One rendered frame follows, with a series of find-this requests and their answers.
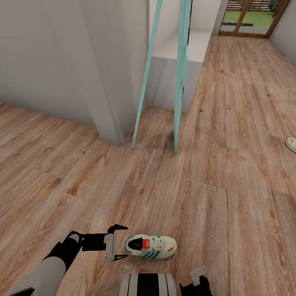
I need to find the robot trunk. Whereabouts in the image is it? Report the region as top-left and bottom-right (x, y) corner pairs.
(119, 273), (177, 296)

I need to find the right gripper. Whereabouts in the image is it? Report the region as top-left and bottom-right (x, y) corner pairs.
(180, 275), (212, 296)

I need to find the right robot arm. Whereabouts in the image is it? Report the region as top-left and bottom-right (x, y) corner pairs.
(180, 266), (212, 296)

